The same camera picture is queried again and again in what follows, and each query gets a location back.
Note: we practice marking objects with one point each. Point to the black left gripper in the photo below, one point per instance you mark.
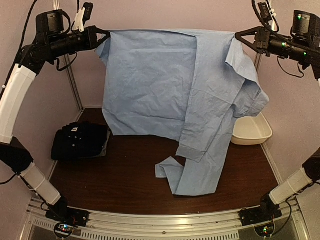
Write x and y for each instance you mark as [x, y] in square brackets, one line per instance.
[91, 41]

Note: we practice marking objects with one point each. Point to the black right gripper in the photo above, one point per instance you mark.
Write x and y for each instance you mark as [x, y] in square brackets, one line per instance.
[263, 38]

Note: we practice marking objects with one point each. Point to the light blue long sleeve shirt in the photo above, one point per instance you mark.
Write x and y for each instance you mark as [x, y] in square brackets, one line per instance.
[186, 85]

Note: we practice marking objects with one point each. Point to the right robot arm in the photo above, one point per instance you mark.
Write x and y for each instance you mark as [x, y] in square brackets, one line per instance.
[291, 75]

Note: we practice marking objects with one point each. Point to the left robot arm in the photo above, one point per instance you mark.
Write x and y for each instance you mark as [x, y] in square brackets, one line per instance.
[56, 36]

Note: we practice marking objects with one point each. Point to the white plastic tub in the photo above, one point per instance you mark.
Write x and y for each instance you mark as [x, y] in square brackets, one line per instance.
[249, 131]

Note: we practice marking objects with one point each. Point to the grey folded shirt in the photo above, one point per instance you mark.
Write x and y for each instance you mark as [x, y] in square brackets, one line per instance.
[104, 147]

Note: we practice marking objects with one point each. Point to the left circuit board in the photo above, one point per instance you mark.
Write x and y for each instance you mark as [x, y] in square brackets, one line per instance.
[63, 230]

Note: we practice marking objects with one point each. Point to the circuit board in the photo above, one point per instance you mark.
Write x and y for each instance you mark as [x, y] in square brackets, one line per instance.
[264, 230]
[63, 230]

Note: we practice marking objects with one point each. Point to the right circuit board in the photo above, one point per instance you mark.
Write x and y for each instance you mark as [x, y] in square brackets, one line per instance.
[264, 230]

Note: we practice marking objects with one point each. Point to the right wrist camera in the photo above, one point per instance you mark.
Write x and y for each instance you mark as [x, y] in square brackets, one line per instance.
[266, 13]

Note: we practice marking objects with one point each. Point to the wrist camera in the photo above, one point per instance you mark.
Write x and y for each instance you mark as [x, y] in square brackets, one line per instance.
[266, 13]
[82, 16]

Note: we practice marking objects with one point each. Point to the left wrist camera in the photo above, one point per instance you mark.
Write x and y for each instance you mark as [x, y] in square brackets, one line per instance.
[82, 16]

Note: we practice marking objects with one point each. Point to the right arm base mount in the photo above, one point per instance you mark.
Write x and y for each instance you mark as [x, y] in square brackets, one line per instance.
[260, 215]

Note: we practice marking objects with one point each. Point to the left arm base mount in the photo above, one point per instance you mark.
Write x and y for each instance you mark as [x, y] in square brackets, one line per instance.
[66, 215]

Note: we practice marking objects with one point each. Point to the front aluminium frame rail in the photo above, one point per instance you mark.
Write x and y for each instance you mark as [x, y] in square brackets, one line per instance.
[223, 225]

